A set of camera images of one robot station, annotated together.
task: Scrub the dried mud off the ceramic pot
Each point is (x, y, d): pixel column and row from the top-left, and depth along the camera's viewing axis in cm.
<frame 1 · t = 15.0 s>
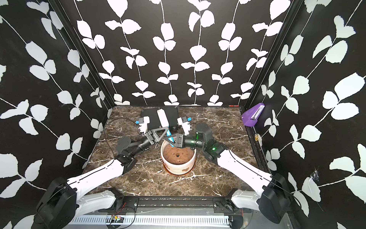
left hand: (167, 128, 65), fingers closed
right hand: (165, 138, 65), fingers closed
white ceramic pot with mud: (177, 161, 80), point 12 cm above the table

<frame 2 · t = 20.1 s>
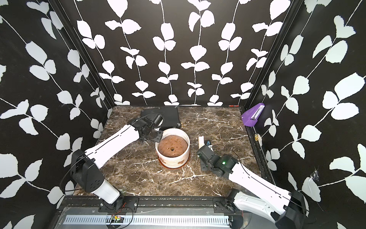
left hand: (158, 134, 83), fingers open
right hand: (203, 158, 78), fingers closed
white ceramic pot with mud: (173, 150, 84), point 12 cm above the table

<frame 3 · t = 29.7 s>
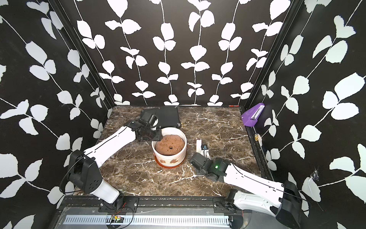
left hand: (160, 134, 85), fingers open
right hand: (198, 163, 78), fingers closed
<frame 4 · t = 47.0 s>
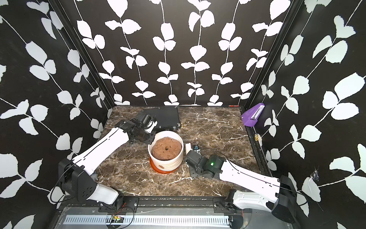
left hand: (153, 136, 82), fingers closed
right hand: (191, 166, 75), fingers closed
white ceramic pot with mud: (166, 152, 83), point 12 cm above the table

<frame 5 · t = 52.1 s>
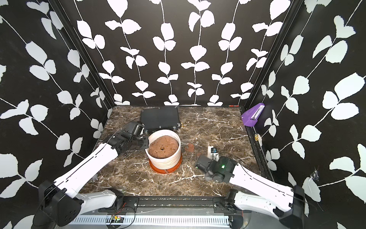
left hand: (149, 140, 80), fingers closed
right hand: (209, 170, 74), fingers closed
small mud flake: (190, 148, 97), on the table
